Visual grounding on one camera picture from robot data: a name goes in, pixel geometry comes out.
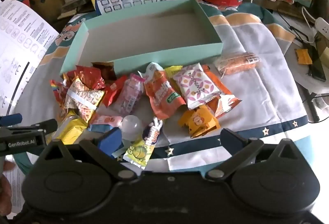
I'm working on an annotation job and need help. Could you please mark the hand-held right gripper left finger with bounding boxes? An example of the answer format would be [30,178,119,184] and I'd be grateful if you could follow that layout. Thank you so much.
[38,128,138,180]

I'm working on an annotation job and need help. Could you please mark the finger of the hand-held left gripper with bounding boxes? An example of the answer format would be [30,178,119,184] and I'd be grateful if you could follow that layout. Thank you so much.
[0,113,23,127]
[31,119,58,135]

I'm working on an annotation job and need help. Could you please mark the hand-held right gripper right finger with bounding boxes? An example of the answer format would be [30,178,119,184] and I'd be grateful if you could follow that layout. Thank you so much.
[207,128,307,180]

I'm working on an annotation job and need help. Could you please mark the blue and white packet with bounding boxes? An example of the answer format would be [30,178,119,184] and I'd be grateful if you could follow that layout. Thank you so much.
[89,124,114,134]

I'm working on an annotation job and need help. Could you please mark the yellow snack packet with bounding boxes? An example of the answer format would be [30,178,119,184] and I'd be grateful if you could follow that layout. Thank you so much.
[55,109,88,145]

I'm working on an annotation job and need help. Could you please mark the pale pink peach packet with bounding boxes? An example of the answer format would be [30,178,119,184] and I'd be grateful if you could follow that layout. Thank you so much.
[90,114,124,128]

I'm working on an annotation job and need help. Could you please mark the yellow-green cartoon candy packet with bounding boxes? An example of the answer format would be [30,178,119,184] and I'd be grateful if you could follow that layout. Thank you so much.
[123,140,156,169]

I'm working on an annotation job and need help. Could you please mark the red rainbow-striped packet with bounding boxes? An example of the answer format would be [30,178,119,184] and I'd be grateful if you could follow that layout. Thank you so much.
[50,72,71,109]

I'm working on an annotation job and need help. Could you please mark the orange packet with white stripe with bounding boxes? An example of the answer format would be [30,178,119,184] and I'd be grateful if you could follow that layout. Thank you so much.
[202,64,242,119]

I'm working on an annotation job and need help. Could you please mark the small orange cartoon-face packet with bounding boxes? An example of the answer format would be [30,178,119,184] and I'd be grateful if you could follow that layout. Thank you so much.
[178,105,221,138]

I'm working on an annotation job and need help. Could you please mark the gold patterned packet white band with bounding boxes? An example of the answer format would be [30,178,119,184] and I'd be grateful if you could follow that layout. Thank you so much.
[64,77,105,123]

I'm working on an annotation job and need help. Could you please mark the dark blue white candy packet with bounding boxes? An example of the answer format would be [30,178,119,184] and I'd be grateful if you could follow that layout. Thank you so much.
[142,116,163,147]

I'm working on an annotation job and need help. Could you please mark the clear pink snack packet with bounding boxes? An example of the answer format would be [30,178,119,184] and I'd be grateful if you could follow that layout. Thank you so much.
[113,73,146,114]

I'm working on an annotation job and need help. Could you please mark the plain red snack packet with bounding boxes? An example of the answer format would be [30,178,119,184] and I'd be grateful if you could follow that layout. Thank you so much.
[103,76,127,107]

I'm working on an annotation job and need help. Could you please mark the red foil packet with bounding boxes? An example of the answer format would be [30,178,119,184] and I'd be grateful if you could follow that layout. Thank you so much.
[74,65,106,90]

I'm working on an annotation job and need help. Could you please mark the white flower-print snack packet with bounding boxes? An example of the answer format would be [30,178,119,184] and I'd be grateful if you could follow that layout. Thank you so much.
[173,63,221,110]

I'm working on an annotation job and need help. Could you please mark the brown snack packet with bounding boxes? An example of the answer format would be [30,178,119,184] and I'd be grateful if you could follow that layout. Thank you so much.
[91,61,116,80]

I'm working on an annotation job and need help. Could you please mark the clear packet with orange snack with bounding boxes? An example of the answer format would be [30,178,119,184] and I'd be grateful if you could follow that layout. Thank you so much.
[214,52,261,76]

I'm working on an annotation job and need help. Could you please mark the long yellow bar packet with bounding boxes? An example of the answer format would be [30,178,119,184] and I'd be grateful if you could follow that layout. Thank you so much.
[164,66,183,91]

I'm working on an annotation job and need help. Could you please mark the mint green cardboard box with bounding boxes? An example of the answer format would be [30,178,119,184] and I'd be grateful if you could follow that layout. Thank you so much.
[60,0,224,77]

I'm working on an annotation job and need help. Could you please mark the person's left hand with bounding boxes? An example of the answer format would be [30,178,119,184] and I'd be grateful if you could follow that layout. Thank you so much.
[0,176,13,215]

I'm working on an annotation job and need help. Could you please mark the printed instruction sheet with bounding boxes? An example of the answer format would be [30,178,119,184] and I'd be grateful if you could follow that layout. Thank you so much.
[0,0,60,116]

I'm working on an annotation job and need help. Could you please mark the small yellow packet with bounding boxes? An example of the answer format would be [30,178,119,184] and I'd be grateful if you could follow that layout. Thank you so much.
[295,48,313,65]

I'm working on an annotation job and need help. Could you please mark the black phone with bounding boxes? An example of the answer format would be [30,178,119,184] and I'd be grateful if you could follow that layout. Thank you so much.
[307,44,328,83]

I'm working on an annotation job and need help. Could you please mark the grey stacked toy parts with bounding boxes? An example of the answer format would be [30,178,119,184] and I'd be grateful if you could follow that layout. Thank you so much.
[58,0,95,20]

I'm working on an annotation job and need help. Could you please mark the white power strip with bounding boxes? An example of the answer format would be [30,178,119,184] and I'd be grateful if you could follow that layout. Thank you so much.
[315,17,329,36]

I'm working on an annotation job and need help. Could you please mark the white cable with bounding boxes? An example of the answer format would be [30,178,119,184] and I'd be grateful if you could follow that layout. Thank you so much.
[302,6,319,30]

